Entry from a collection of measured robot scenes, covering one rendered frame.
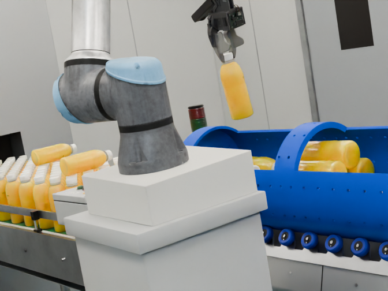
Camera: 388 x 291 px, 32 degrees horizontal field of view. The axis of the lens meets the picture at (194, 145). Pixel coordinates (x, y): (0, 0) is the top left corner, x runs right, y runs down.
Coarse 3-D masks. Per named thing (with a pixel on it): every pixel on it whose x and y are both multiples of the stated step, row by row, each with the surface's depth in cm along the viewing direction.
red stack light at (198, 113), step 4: (200, 108) 258; (188, 112) 260; (192, 112) 258; (196, 112) 257; (200, 112) 258; (204, 112) 260; (192, 116) 258; (196, 116) 258; (200, 116) 258; (204, 116) 259
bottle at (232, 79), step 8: (224, 64) 203; (232, 64) 202; (224, 72) 202; (232, 72) 201; (240, 72) 202; (224, 80) 203; (232, 80) 202; (240, 80) 202; (224, 88) 204; (232, 88) 202; (240, 88) 202; (232, 96) 203; (240, 96) 203; (248, 96) 205; (232, 104) 204; (240, 104) 203; (248, 104) 204; (232, 112) 205; (240, 112) 204; (248, 112) 204
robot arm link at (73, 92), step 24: (72, 0) 149; (96, 0) 147; (72, 24) 149; (96, 24) 147; (72, 48) 148; (96, 48) 146; (72, 72) 145; (96, 72) 143; (72, 96) 145; (72, 120) 149; (96, 120) 146
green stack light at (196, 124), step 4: (192, 120) 258; (196, 120) 258; (200, 120) 258; (204, 120) 259; (192, 124) 259; (196, 124) 258; (200, 124) 258; (204, 124) 259; (192, 128) 259; (196, 128) 258
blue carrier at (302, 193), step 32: (224, 128) 201; (320, 128) 167; (352, 128) 171; (384, 128) 164; (288, 160) 162; (384, 160) 172; (288, 192) 162; (320, 192) 154; (352, 192) 147; (384, 192) 141; (288, 224) 169; (320, 224) 159; (352, 224) 151; (384, 224) 144
